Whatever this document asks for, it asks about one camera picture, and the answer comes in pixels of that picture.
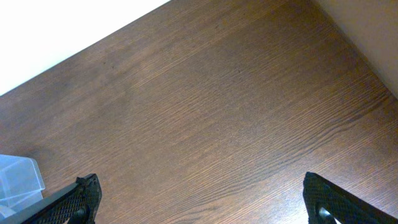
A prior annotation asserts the clear plastic storage bin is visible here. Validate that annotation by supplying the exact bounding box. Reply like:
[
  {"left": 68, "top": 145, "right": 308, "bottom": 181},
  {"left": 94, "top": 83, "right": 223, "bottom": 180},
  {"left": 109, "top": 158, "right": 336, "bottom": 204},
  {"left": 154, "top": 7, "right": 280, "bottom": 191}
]
[{"left": 0, "top": 154, "right": 45, "bottom": 220}]

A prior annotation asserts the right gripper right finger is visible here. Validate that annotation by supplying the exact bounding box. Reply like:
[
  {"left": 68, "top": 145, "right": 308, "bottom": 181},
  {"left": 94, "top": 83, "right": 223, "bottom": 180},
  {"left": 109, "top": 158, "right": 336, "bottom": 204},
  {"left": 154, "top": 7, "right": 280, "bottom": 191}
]
[{"left": 303, "top": 172, "right": 397, "bottom": 224}]

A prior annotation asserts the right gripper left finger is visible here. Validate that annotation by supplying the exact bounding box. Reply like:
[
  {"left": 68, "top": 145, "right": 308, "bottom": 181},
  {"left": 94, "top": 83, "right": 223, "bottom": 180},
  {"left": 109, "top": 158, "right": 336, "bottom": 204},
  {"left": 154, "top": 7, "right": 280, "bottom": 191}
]
[{"left": 1, "top": 174, "right": 102, "bottom": 224}]

